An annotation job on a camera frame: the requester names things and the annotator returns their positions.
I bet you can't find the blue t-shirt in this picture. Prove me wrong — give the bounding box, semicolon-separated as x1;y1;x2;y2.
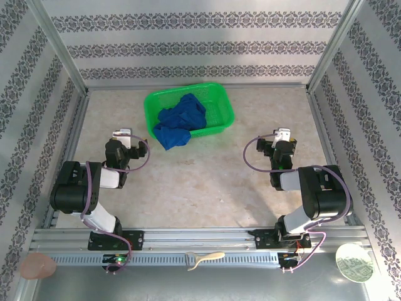
152;93;207;151

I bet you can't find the green plastic mesh basket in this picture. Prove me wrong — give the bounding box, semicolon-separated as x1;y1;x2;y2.
143;82;236;140

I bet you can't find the small black controller board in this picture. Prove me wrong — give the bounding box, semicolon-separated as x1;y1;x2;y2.
278;250;305;270
102;253;130;267

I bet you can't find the cream plastic hook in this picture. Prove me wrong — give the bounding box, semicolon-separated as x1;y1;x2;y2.
184;250;226;272

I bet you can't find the round green patterned disc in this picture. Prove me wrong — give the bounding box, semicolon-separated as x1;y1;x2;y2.
335;243;375;283

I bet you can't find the pink translucent cup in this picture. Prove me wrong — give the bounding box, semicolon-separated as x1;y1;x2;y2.
20;253;58;280

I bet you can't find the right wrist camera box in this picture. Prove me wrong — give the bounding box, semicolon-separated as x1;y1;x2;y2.
271;127;291;149

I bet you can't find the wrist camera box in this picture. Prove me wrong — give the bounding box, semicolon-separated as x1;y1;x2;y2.
271;127;291;149
112;127;133;150

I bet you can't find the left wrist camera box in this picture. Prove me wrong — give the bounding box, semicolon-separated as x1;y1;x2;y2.
112;127;133;150

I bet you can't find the aluminium table side rail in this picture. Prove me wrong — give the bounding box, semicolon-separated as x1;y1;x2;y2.
42;89;91;229
308;89;360;228

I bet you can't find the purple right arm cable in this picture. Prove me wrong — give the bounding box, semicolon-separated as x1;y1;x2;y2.
242;132;350;273

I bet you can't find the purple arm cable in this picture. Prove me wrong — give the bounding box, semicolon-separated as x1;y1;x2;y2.
242;132;350;273
80;134;151;274

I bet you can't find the long aluminium table edge rail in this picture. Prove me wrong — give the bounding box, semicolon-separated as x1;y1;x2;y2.
86;82;311;92

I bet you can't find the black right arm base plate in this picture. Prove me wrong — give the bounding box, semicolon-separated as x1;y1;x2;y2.
249;228;313;250

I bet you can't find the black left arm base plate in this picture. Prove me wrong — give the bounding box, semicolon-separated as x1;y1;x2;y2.
87;230;145;251

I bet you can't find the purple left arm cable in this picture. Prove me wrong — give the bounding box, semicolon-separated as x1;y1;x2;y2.
80;134;151;274

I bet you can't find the aluminium frame post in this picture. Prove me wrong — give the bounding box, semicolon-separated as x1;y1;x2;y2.
26;0;91;95
306;0;369;93

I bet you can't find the slotted grey cable duct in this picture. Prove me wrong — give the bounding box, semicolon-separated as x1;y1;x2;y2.
49;252;283;268

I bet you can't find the aluminium mounting rail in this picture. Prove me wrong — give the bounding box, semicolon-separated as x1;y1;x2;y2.
29;226;372;255

